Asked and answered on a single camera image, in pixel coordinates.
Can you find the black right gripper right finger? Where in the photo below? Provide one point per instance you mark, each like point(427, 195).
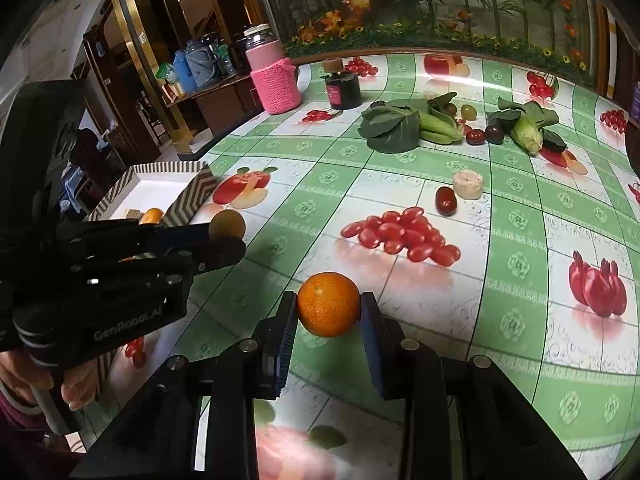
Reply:
point(381, 338)

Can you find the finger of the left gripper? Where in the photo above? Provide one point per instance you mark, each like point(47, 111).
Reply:
point(157, 235)
point(216, 254)

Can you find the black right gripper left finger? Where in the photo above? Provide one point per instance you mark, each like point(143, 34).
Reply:
point(275, 337)

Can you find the orange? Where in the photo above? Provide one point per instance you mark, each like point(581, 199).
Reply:
point(151, 216)

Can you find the tan round pear fruit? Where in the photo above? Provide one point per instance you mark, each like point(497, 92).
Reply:
point(227, 223)

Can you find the orange table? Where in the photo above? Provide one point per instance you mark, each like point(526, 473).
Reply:
point(328, 304)

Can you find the person's left hand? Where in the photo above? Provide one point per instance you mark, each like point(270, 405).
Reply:
point(79, 387)

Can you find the striped white storage box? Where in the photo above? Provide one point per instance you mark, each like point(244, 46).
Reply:
point(179, 189)

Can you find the wooden side cabinet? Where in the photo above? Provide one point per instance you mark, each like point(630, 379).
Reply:
point(223, 106)

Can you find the blue water jug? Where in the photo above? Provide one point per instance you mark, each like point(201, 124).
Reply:
point(184, 73)

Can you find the dark red date fruit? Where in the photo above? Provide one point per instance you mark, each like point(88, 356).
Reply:
point(446, 201)

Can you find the pale cylinder piece far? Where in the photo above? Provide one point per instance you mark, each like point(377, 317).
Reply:
point(468, 184)

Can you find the pink knitted sleeve jar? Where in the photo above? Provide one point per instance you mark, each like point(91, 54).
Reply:
point(273, 74)

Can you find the grey blue kettle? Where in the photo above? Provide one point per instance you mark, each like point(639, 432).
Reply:
point(202, 63)

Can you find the dark jar with cork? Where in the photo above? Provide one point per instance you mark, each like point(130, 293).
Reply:
point(342, 86)

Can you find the large green leaf vegetable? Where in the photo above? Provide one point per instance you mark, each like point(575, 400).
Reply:
point(390, 129)

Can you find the green bok choy stalks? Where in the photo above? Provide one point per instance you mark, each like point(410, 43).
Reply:
point(436, 125)

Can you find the red cherry tomato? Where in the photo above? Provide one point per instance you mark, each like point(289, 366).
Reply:
point(475, 137)

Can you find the dark plum fruit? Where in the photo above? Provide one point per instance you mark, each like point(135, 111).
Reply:
point(494, 134)

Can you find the small green grape fruit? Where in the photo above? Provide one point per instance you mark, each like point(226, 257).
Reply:
point(468, 112)

